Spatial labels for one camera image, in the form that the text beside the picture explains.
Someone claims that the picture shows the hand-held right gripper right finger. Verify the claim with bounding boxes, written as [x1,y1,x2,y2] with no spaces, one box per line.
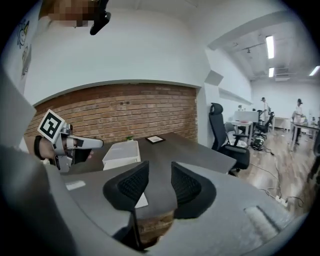
[170,161,217,220]

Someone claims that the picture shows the dark-top desk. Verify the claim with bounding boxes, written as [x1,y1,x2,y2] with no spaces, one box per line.
[289,120,320,152]

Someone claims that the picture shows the white partition screen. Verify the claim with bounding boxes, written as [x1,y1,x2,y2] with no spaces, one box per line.
[233,110,260,123]

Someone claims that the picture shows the black head-mounted camera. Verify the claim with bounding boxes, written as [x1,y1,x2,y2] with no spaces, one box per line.
[89,0,112,36]

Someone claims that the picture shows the white power strip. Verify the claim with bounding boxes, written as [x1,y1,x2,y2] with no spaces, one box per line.
[274,195,289,206]

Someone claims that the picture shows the white desk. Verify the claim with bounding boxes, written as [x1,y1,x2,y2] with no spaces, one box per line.
[225,120,254,148]

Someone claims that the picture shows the black and white helmet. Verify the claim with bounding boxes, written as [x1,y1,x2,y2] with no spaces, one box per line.
[251,138,266,151]

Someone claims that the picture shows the black wristband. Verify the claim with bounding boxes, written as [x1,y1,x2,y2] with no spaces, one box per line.
[34,135,44,160]

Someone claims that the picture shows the small black swivel chair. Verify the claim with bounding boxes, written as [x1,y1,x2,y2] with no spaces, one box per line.
[254,111,276,138]

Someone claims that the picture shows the black framed picture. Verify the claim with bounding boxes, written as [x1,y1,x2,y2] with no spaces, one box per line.
[145,135,167,145]

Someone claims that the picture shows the white plastic tray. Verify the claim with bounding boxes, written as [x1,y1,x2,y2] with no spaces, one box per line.
[101,140,149,209]

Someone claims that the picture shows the black mesh office chair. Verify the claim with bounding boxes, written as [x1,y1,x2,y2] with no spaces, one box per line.
[208,102,251,176]

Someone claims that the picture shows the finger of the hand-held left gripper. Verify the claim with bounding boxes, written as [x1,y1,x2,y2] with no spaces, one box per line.
[66,135,105,150]

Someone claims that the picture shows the white cartoon print shirt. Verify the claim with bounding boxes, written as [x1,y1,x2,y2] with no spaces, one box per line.
[12,14,51,93]

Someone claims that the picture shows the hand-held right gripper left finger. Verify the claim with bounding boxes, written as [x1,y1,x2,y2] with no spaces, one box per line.
[102,160,150,251]

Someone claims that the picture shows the person's left hand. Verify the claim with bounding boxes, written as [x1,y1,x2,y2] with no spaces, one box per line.
[40,136,58,161]

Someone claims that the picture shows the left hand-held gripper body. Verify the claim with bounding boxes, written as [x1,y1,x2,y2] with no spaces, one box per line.
[37,109,76,173]

